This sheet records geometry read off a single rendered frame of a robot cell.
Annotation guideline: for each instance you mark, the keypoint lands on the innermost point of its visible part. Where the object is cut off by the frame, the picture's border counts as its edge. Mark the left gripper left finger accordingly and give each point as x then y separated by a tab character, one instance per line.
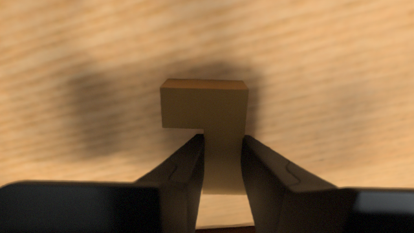
168	205

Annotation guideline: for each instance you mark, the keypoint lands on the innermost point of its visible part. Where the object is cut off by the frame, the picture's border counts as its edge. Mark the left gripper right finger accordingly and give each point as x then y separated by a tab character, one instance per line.
286	198

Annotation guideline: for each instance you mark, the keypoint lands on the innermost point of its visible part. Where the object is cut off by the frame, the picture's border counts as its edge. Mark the brown wooden puzzle tray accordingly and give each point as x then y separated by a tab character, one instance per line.
247	229

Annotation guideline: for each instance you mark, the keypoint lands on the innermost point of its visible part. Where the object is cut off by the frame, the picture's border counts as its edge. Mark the tan puzzle piece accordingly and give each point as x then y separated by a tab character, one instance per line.
219	107

